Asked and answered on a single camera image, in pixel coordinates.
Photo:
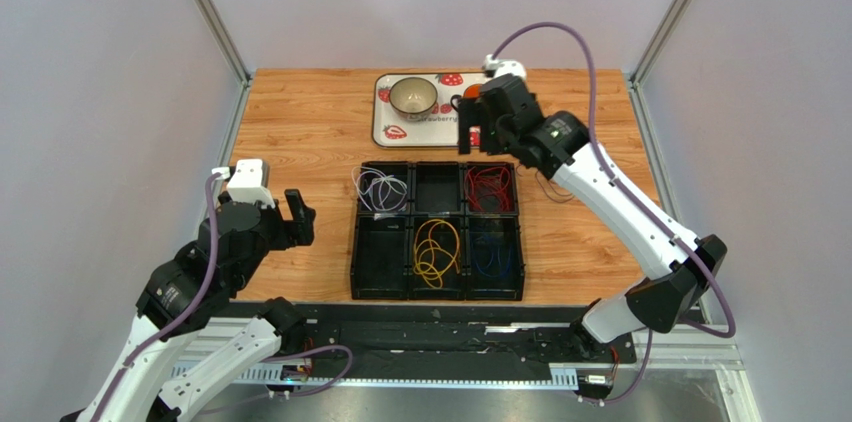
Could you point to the orange mug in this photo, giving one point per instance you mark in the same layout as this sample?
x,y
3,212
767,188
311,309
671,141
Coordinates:
x,y
461,102

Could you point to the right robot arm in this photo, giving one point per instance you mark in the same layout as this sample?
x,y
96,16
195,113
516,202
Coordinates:
x,y
678,267

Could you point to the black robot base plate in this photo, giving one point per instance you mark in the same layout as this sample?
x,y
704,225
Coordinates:
x,y
467,342

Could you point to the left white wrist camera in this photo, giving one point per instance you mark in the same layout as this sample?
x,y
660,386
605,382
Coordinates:
x,y
247,182

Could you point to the aluminium frame rail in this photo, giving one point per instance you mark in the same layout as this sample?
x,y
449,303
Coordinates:
x,y
684,349

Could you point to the black six-compartment organizer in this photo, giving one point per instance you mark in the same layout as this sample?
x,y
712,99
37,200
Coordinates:
x,y
437,231

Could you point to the strawberry pattern tray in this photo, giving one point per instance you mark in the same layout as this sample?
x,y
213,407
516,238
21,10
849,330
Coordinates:
x,y
431,121

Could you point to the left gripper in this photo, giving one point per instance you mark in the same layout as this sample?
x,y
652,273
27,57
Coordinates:
x,y
299,230

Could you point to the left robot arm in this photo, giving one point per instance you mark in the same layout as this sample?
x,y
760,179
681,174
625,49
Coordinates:
x,y
182,296

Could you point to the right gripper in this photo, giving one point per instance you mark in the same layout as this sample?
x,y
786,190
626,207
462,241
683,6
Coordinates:
x,y
482,110

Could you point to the grey ceramic bowl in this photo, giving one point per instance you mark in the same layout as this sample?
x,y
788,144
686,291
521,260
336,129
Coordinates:
x,y
413,98

